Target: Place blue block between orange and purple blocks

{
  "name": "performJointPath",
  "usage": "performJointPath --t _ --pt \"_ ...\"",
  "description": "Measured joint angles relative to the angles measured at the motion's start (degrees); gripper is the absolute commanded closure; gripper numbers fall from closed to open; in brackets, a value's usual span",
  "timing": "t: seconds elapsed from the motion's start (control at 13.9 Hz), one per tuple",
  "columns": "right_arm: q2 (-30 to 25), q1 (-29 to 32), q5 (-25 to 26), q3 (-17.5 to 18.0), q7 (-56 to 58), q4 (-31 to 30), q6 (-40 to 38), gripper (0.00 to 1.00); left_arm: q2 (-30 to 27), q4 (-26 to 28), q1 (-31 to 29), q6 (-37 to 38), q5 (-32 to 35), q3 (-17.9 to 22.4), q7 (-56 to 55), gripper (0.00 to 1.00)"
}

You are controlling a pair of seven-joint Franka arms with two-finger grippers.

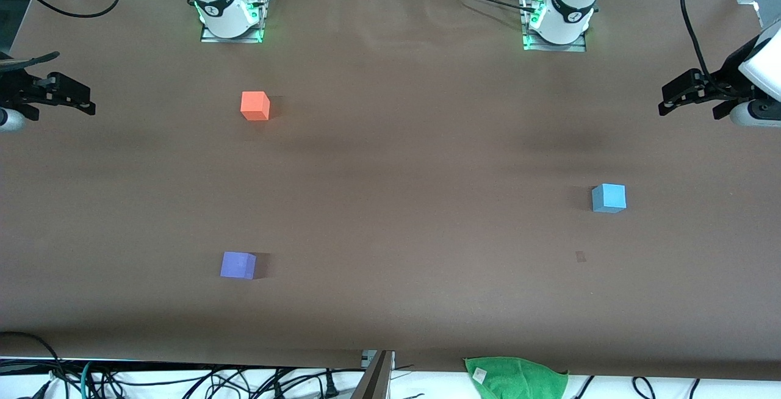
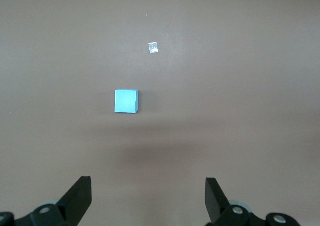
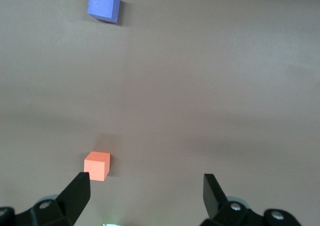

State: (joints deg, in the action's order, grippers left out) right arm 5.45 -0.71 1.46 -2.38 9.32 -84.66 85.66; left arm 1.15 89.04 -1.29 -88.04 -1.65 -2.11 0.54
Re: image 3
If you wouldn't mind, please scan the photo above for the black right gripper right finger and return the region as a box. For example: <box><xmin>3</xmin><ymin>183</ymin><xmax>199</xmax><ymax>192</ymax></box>
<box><xmin>199</xmin><ymin>173</ymin><xmax>302</xmax><ymax>226</ymax></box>

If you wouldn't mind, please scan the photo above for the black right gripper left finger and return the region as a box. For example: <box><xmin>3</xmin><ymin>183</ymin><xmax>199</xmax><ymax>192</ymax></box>
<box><xmin>0</xmin><ymin>171</ymin><xmax>91</xmax><ymax>226</ymax></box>

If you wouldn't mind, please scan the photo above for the orange foam block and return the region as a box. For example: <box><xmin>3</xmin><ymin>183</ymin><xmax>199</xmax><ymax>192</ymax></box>
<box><xmin>83</xmin><ymin>151</ymin><xmax>111</xmax><ymax>181</ymax></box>

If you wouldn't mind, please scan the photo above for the purple foam block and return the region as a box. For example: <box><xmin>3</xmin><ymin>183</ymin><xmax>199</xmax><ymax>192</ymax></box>
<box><xmin>86</xmin><ymin>0</ymin><xmax>121</xmax><ymax>24</ymax></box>

